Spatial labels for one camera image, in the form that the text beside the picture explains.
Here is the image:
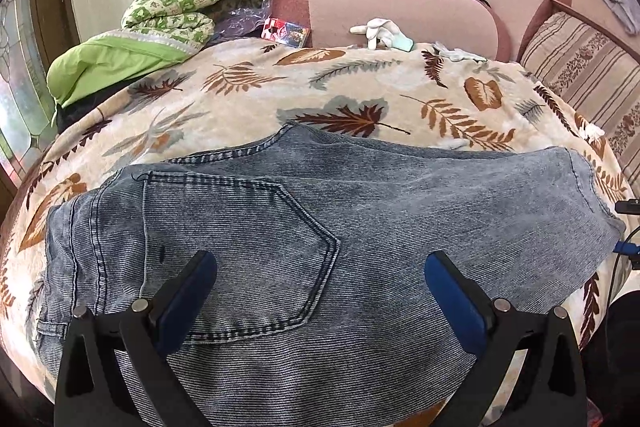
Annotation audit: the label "blue denim jeans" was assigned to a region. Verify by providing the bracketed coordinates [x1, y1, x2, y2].
[34, 124, 625, 426]

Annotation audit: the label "striped floral cushion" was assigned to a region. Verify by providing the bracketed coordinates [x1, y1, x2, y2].
[521, 11, 639, 193]

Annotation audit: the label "grey cloth on sofa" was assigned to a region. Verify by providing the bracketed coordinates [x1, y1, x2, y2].
[602, 0, 640, 36]

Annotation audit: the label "pink sofa backrest cushion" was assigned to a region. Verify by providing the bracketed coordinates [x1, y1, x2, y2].
[271, 0, 512, 62]

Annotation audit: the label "stained glass door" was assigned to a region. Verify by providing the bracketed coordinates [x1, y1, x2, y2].
[0, 0, 56, 186]

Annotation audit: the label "white glove with teal cuff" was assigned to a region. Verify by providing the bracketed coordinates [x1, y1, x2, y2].
[349, 17, 414, 52]

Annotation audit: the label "leaf patterned beige blanket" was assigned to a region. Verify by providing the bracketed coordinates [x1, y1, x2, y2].
[1, 39, 631, 400]

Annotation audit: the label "green patterned quilt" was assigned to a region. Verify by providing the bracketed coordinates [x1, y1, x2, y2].
[47, 0, 244, 107]

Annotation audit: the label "red blue small box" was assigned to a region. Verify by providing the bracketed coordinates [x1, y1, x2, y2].
[262, 17, 310, 49]

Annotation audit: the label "purple plastic bag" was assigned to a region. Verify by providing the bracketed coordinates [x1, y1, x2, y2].
[207, 0, 272, 46]

